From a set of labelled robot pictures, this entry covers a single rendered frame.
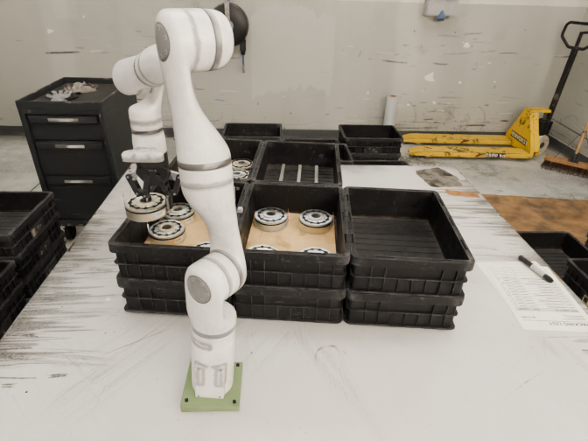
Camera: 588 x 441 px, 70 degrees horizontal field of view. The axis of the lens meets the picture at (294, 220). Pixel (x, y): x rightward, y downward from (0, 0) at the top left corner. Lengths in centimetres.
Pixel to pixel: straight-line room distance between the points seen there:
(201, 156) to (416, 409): 71
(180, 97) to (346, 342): 73
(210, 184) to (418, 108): 413
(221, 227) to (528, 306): 95
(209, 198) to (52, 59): 423
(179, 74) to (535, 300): 117
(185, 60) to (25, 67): 438
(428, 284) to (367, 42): 357
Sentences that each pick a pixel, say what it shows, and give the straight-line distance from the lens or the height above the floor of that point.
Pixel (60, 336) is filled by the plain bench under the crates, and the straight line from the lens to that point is 126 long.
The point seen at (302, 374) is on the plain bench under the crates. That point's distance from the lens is 106.
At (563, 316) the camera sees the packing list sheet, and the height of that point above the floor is 70.
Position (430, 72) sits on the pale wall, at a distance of 469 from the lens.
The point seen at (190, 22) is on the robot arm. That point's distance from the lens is 69.
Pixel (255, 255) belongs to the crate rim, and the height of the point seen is 92.
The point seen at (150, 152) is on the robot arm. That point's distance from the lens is 100.
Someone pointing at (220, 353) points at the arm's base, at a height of 85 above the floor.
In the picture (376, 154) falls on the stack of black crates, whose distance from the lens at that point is 293.
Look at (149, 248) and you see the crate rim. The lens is 109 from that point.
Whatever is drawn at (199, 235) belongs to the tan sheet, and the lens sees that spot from 130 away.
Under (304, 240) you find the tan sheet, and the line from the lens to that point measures 126.
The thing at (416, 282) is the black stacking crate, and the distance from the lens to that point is 111.
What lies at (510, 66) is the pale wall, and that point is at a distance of 501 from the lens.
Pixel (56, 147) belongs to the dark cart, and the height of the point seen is 64.
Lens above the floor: 151
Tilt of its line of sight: 30 degrees down
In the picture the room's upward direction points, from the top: 2 degrees clockwise
